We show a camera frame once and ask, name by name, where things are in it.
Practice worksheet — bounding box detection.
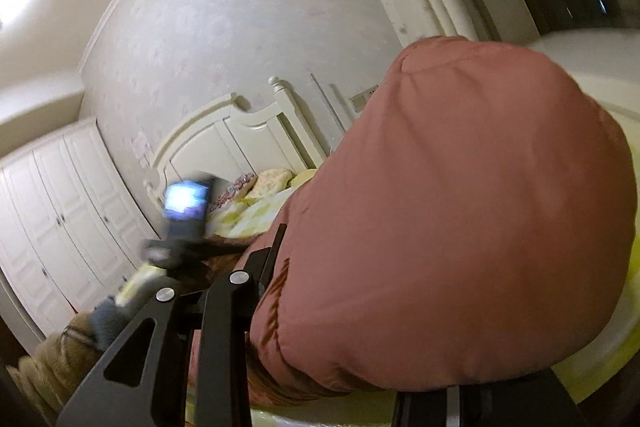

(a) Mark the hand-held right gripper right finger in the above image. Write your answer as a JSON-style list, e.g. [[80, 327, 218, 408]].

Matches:
[[391, 368, 587, 427]]

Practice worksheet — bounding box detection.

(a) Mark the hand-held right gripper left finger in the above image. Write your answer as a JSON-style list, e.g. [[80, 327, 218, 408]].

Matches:
[[57, 223, 288, 427]]

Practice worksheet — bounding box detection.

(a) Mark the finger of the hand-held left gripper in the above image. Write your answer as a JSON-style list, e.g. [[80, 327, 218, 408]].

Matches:
[[197, 237, 256, 295]]

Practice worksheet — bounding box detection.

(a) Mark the pink quilted blanket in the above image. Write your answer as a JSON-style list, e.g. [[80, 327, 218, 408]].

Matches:
[[187, 36, 638, 413]]

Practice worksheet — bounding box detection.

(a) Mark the green checked blanket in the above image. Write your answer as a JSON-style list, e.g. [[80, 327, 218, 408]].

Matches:
[[185, 169, 640, 427]]

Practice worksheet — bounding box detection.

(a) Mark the patterned round pillow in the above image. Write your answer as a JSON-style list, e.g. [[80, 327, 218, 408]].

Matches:
[[207, 173, 258, 212]]

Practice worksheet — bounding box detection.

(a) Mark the pale yellow pillow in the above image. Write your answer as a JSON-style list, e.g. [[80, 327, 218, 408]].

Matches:
[[245, 168, 296, 200]]

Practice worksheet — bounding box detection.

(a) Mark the white bed headboard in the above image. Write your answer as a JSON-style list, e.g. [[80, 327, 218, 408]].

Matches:
[[144, 76, 328, 212]]

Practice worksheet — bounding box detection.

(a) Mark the white wardrobe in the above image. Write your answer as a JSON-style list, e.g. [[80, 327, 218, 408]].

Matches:
[[0, 117, 161, 343]]

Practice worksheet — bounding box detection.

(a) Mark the thin white rod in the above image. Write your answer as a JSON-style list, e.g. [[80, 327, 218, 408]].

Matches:
[[309, 73, 347, 135]]

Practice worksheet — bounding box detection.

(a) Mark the beige wall socket plate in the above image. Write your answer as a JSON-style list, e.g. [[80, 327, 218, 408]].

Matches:
[[350, 83, 382, 112]]

